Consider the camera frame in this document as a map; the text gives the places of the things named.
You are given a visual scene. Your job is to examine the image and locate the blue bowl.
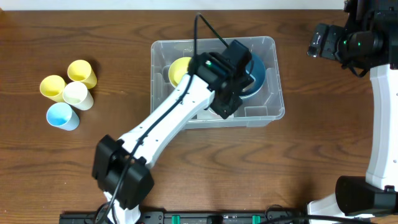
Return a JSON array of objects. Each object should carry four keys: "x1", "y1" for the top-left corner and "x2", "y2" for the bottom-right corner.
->
[
  {"x1": 239, "y1": 88, "x2": 261, "y2": 100},
  {"x1": 240, "y1": 53, "x2": 266, "y2": 98}
]

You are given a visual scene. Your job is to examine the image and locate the yellow bowl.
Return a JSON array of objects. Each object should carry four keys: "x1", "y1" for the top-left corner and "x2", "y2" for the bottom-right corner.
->
[{"x1": 169, "y1": 57, "x2": 191, "y2": 87}]

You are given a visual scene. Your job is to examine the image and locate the yellow cup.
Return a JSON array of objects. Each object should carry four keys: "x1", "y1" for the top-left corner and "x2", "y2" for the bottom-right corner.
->
[
  {"x1": 39, "y1": 75, "x2": 67, "y2": 102},
  {"x1": 67, "y1": 60, "x2": 98, "y2": 89}
]

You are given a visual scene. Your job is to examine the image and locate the cream cup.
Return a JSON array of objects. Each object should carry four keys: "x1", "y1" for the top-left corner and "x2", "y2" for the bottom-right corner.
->
[{"x1": 63, "y1": 82, "x2": 94, "y2": 111}]

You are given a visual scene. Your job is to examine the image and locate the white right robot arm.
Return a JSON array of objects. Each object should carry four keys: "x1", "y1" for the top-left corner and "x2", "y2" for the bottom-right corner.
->
[{"x1": 307, "y1": 0, "x2": 397, "y2": 223}]

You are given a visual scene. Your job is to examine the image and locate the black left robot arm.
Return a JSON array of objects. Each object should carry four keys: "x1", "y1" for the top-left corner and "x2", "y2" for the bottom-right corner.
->
[{"x1": 92, "y1": 40, "x2": 254, "y2": 223}]

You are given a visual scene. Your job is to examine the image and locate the clear plastic storage bin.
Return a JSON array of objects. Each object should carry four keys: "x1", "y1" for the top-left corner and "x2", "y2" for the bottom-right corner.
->
[{"x1": 150, "y1": 36, "x2": 285, "y2": 129}]

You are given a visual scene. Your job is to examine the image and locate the light blue cup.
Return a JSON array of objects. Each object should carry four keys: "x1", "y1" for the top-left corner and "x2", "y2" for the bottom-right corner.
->
[{"x1": 46, "y1": 103, "x2": 80, "y2": 131}]

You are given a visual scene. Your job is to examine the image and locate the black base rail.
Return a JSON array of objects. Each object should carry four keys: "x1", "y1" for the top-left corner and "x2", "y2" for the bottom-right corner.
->
[{"x1": 58, "y1": 210, "x2": 371, "y2": 224}]

